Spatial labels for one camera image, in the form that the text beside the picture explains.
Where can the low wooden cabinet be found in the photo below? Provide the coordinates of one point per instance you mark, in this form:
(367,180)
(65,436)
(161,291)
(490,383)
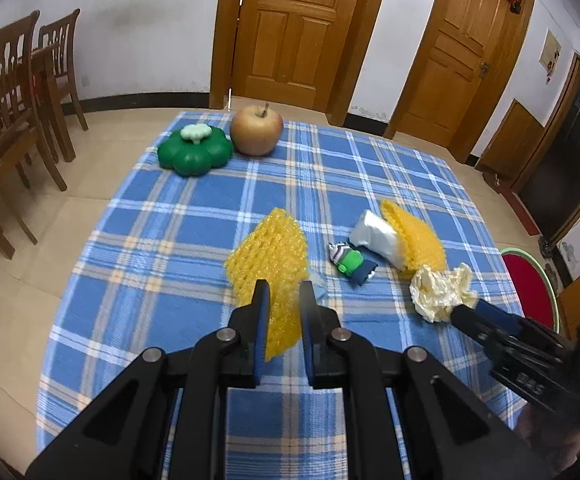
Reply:
(572,305)

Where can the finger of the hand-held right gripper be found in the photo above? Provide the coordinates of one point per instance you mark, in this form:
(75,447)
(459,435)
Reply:
(479,330)
(499,315)

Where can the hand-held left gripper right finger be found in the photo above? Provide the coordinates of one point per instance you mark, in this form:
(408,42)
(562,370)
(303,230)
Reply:
(307,330)

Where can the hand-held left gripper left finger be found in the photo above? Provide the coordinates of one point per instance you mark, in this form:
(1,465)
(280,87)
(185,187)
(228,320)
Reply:
(262,330)

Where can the small cream paper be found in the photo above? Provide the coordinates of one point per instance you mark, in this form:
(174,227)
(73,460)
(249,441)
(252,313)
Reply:
(434,290)

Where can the brown apple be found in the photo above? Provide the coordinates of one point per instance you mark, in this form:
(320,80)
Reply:
(255,132)

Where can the wooden door with frame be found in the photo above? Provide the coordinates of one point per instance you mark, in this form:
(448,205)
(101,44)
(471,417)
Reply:
(454,60)
(295,35)

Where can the wooden wall cabinet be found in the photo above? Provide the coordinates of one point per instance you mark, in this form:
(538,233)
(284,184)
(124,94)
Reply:
(512,140)

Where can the yellow foam fruit net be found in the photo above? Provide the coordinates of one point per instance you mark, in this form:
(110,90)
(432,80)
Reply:
(419,245)
(270,250)

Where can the blue plaid tablecloth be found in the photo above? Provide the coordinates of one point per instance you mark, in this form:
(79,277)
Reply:
(170,270)

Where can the wooden dining chair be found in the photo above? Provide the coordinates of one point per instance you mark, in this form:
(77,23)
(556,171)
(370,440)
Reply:
(0,85)
(60,60)

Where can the brown shoe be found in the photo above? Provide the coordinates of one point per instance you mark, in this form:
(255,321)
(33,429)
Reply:
(493,181)

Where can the red hanging ornament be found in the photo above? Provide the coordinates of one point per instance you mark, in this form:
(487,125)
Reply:
(514,2)

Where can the green flower-shaped container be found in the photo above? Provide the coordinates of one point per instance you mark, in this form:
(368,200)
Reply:
(195,155)

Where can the white sock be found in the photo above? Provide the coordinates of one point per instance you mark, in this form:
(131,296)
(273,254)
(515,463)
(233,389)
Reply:
(377,237)

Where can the red round stool green rim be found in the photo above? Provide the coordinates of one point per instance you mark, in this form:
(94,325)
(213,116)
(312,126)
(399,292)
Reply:
(529,285)

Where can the beige wall panel box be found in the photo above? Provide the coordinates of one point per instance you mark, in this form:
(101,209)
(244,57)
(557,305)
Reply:
(549,50)

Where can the red doormat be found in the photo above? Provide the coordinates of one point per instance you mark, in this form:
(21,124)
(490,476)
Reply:
(522,210)

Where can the black entrance door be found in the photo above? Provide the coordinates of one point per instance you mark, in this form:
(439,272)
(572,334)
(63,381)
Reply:
(569,160)

